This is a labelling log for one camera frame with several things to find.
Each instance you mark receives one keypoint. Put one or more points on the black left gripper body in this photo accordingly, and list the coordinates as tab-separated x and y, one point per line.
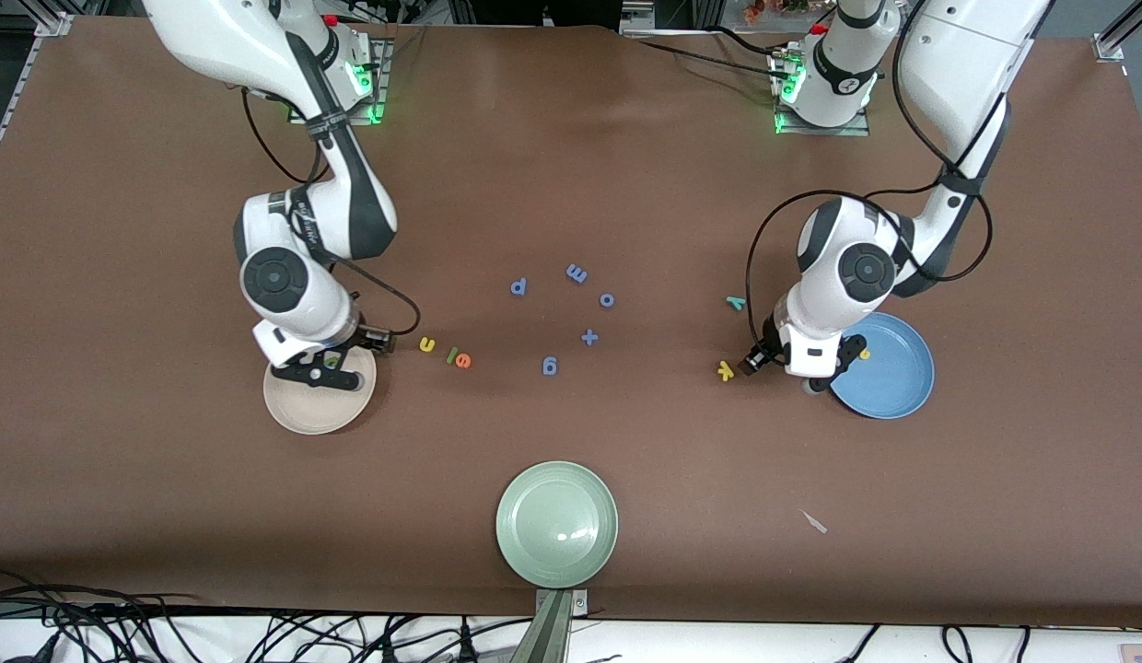
765	351

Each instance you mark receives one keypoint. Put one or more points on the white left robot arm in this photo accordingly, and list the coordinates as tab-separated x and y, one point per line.
847	276

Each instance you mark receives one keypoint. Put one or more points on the beige round plate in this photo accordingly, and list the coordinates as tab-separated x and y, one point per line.
304	414

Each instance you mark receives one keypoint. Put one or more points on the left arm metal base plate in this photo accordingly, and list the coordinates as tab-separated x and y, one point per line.
856	131

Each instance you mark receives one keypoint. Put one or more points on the green round plate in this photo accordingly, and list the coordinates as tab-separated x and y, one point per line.
557	525

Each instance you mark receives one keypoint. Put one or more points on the blue letter m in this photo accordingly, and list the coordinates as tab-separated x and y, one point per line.
576	273

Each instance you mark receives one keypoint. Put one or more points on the grey metal camera post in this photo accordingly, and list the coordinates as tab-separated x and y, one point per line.
551	635

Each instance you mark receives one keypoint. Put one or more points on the orange background object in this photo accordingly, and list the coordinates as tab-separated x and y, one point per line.
755	9

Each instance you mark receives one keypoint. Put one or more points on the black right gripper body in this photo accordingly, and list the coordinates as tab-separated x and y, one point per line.
361	338

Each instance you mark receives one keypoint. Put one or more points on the brown table cover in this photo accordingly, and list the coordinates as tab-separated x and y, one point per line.
571	184

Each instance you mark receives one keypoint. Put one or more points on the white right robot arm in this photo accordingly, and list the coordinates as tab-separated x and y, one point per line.
285	285

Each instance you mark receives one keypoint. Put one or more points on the small grey tape scrap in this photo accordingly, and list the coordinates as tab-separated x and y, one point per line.
815	523

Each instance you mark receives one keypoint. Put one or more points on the yellow letter k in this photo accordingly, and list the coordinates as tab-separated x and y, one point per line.
725	371

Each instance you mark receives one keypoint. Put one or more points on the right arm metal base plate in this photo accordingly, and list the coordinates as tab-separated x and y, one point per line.
379	92

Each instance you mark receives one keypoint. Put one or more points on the blue round plate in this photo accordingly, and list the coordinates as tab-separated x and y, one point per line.
893	382

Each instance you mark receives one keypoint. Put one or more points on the short aluminium frame profile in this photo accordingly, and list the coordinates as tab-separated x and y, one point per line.
1110	44

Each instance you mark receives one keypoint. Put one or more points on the long aluminium frame profile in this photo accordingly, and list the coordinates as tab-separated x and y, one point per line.
55	23

